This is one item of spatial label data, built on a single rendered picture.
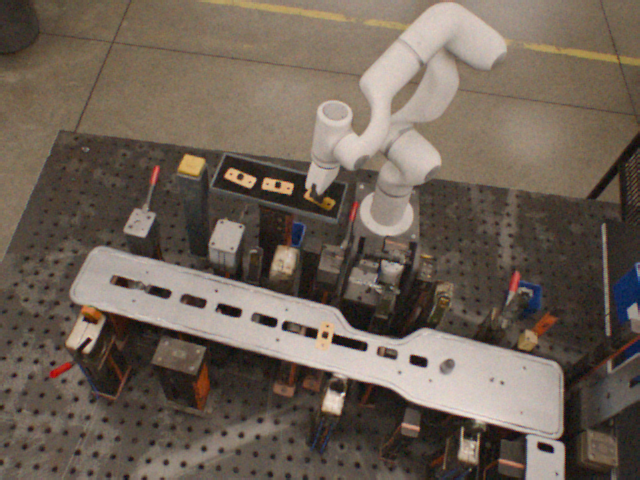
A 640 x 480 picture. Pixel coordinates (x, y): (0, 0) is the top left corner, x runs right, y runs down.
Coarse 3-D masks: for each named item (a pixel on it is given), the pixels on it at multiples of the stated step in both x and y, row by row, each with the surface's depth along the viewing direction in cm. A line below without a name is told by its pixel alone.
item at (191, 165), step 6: (186, 156) 170; (192, 156) 170; (186, 162) 169; (192, 162) 169; (198, 162) 169; (204, 162) 170; (180, 168) 167; (186, 168) 167; (192, 168) 168; (198, 168) 168; (192, 174) 167; (198, 174) 167
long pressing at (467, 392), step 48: (96, 288) 162; (144, 288) 163; (192, 288) 165; (240, 288) 167; (240, 336) 159; (288, 336) 160; (432, 336) 165; (384, 384) 156; (432, 384) 157; (480, 384) 159; (528, 384) 160; (528, 432) 153
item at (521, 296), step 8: (520, 288) 151; (512, 296) 154; (520, 296) 152; (528, 296) 151; (512, 304) 154; (520, 304) 149; (528, 304) 149; (504, 312) 158; (512, 312) 158; (520, 312) 155; (512, 320) 159; (496, 328) 162; (504, 328) 164
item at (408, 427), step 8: (400, 416) 158; (408, 416) 153; (416, 416) 153; (400, 424) 156; (408, 424) 152; (416, 424) 152; (392, 432) 166; (400, 432) 151; (408, 432) 151; (416, 432) 151; (384, 440) 174; (392, 440) 159; (400, 440) 155; (408, 440) 153; (384, 448) 171; (392, 448) 165; (400, 448) 164; (384, 456) 172; (392, 456) 170; (384, 464) 172; (392, 464) 174
